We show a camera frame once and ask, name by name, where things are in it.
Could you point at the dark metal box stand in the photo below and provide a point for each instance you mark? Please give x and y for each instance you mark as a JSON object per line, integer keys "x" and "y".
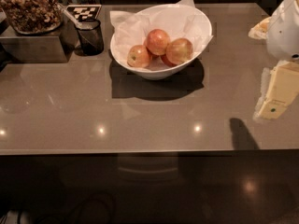
{"x": 53, "y": 47}

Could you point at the white utensil in cup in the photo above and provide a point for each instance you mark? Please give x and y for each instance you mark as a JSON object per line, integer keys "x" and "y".
{"x": 77, "y": 23}

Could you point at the hidden bottom red apple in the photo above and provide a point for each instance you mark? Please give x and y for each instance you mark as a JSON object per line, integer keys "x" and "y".
{"x": 166, "y": 61}

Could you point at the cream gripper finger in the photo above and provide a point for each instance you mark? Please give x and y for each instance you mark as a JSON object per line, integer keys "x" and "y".
{"x": 259, "y": 31}
{"x": 279, "y": 88}

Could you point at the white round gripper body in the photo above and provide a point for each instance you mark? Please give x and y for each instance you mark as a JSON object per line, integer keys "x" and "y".
{"x": 284, "y": 32}

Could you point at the white paper liner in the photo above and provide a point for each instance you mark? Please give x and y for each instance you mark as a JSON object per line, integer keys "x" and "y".
{"x": 182, "y": 19}

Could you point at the black mesh cup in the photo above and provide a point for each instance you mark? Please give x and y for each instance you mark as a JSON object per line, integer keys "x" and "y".
{"x": 90, "y": 37}

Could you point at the black white marker tag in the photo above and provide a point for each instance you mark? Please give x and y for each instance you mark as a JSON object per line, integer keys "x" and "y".
{"x": 83, "y": 12}

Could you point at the white bowl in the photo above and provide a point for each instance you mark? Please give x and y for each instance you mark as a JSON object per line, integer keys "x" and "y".
{"x": 157, "y": 69}

